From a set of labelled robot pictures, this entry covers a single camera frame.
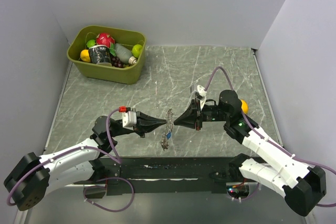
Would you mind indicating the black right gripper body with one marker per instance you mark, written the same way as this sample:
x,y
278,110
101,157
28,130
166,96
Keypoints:
x,y
212,113

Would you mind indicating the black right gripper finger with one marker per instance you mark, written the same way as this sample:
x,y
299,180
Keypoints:
x,y
188,123
191,111

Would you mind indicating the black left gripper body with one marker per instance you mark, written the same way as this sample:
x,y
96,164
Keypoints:
x,y
122,131

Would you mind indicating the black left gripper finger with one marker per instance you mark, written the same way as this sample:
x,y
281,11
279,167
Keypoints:
x,y
142,130
146,120

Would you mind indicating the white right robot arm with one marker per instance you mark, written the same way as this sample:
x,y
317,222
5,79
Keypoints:
x,y
301,185

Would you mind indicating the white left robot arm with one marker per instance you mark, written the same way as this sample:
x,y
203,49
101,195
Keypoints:
x,y
35,176

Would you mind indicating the yellow lemon on table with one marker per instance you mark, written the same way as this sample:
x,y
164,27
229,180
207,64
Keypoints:
x,y
244,106

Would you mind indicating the olive green plastic bin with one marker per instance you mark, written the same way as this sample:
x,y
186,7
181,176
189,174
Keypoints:
x,y
127,38

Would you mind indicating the dark purple grapes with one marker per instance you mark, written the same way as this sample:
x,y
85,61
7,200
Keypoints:
x,y
116,62

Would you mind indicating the grey plastic bottle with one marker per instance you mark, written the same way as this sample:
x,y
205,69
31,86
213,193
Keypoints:
x,y
124,54

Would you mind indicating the green apple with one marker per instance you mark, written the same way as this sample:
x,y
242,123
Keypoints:
x,y
136,50

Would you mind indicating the black instant noodle cup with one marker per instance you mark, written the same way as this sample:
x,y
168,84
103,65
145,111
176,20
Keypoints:
x,y
100,55

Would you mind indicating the yellow lemon in bin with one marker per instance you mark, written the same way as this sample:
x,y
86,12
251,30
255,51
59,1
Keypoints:
x,y
85,56

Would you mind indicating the green lime in bin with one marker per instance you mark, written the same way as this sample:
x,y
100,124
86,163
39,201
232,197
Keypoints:
x,y
91,43

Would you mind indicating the red dragon fruit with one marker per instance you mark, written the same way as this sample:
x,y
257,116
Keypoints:
x,y
105,39

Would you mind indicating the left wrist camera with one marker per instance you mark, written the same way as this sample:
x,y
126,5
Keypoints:
x,y
129,118

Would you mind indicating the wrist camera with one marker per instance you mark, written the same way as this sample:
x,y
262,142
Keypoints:
x,y
199,95
129,118

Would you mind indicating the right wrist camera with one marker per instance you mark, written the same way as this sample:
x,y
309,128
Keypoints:
x,y
199,95

